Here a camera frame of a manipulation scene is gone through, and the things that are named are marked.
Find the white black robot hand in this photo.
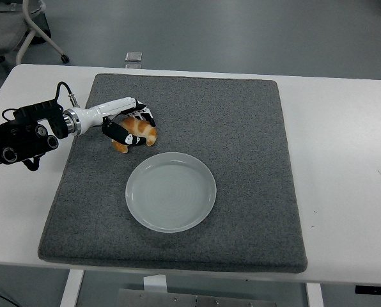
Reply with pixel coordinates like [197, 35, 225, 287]
[77, 97, 157, 147]

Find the golden croissant bread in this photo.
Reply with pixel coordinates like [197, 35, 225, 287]
[111, 115, 158, 155]

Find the light grey round plate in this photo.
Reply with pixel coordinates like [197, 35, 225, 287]
[125, 152, 217, 233]

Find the grey metal plate with screws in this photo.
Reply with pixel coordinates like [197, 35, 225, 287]
[116, 288, 278, 307]

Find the grey speckled square mat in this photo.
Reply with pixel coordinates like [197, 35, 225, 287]
[37, 73, 308, 274]

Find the grey office chair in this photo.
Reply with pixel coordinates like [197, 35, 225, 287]
[0, 0, 70, 72]

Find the white table leg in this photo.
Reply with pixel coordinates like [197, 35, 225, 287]
[306, 283, 324, 307]
[59, 270, 85, 307]

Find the black table control panel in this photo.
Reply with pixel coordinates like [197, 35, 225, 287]
[355, 285, 381, 295]

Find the white bracket under table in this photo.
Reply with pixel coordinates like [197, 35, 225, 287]
[143, 274, 168, 292]

